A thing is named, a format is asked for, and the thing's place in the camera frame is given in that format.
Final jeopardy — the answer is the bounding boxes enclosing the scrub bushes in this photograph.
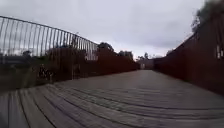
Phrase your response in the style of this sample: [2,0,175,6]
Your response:
[0,49,84,92]

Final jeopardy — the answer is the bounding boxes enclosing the large dark tree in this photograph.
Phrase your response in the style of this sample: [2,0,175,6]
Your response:
[190,0,224,34]

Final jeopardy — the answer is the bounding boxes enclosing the broad dark tree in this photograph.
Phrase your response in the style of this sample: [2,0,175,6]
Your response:
[96,41,115,53]

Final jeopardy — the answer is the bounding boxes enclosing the grey wooden plank boardwalk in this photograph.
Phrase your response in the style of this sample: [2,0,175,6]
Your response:
[0,69,224,128]

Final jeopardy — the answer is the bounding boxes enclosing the slim pointed tree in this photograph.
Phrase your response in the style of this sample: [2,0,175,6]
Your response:
[143,51,150,61]

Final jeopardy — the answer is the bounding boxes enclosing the low dark tree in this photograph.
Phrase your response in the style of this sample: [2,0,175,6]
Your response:
[117,49,135,61]

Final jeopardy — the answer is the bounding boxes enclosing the red metal railing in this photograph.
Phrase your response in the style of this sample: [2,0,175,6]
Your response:
[153,11,224,98]
[0,14,141,92]

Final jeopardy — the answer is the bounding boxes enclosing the pale building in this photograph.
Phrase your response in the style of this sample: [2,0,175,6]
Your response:
[138,58,155,71]

